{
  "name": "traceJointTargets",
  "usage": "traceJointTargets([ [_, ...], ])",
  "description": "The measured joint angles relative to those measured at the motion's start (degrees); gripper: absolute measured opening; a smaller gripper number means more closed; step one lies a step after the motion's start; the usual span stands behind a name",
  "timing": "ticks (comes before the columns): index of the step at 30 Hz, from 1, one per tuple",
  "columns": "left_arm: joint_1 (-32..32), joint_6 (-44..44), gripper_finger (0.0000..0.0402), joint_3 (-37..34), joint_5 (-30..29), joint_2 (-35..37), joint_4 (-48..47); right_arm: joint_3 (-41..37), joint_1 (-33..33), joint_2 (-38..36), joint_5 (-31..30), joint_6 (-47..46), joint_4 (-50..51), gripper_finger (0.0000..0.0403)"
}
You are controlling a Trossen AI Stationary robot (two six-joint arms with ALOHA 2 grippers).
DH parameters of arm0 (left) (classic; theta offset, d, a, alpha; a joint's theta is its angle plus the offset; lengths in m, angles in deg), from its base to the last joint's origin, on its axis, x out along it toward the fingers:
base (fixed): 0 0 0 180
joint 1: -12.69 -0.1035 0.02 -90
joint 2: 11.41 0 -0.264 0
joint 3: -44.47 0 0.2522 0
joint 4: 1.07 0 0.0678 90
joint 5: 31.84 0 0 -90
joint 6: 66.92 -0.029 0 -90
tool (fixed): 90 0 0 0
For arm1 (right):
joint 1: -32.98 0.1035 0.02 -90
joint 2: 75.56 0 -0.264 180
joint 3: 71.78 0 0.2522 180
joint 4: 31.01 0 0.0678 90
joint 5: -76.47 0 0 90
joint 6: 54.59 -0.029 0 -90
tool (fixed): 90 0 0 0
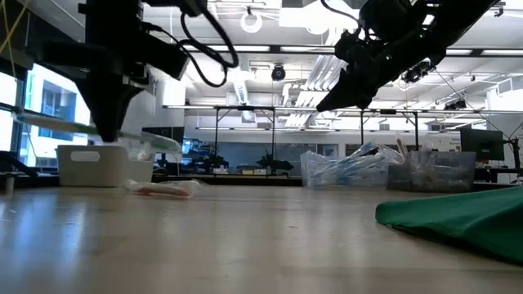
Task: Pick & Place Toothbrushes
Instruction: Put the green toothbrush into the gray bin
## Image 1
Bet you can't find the clear plastic bin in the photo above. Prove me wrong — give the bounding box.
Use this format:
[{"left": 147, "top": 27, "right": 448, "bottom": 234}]
[{"left": 300, "top": 149, "right": 393, "bottom": 189}]

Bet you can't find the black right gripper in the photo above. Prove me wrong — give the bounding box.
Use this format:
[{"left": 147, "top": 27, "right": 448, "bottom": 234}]
[{"left": 315, "top": 27, "right": 447, "bottom": 114}]

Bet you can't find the green cloth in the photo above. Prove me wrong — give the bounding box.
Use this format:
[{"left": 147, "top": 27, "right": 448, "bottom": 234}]
[{"left": 374, "top": 186, "right": 523, "bottom": 265}]

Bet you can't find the white ring light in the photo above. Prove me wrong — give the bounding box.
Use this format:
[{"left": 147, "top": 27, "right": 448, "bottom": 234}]
[{"left": 239, "top": 11, "right": 263, "bottom": 33}]

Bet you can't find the black ceiling camera cluster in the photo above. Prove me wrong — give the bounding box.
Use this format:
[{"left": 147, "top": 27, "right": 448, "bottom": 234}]
[{"left": 402, "top": 60, "right": 437, "bottom": 85}]

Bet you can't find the grey translucent plastic bin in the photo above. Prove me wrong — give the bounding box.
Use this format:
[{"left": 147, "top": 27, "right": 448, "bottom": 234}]
[{"left": 386, "top": 150, "right": 477, "bottom": 194}]

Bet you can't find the black right camera cable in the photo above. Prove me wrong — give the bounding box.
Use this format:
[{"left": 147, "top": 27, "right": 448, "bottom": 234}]
[{"left": 320, "top": 0, "right": 361, "bottom": 30}]

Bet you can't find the cloudy white plastic bin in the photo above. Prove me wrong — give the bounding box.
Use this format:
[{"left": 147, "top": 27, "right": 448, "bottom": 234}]
[{"left": 56, "top": 145, "right": 157, "bottom": 189}]

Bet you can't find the black background station frame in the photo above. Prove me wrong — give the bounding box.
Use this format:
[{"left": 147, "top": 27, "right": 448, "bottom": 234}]
[{"left": 163, "top": 104, "right": 422, "bottom": 157}]

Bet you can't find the black left camera cable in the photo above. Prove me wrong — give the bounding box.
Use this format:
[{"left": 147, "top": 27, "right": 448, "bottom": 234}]
[{"left": 178, "top": 0, "right": 240, "bottom": 89}]

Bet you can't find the black camera cable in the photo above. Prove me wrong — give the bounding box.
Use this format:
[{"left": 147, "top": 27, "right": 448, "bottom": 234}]
[
  {"left": 178, "top": 0, "right": 240, "bottom": 89},
  {"left": 320, "top": 0, "right": 361, "bottom": 30}
]

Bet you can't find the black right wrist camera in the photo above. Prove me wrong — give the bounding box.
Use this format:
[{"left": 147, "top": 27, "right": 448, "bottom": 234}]
[{"left": 359, "top": 0, "right": 424, "bottom": 36}]

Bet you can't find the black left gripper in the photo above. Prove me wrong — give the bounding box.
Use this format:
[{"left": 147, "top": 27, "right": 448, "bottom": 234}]
[{"left": 37, "top": 23, "right": 191, "bottom": 143}]

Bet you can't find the yellow cable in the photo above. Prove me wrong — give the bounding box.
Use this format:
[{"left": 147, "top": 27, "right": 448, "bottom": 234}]
[{"left": 0, "top": 0, "right": 32, "bottom": 81}]

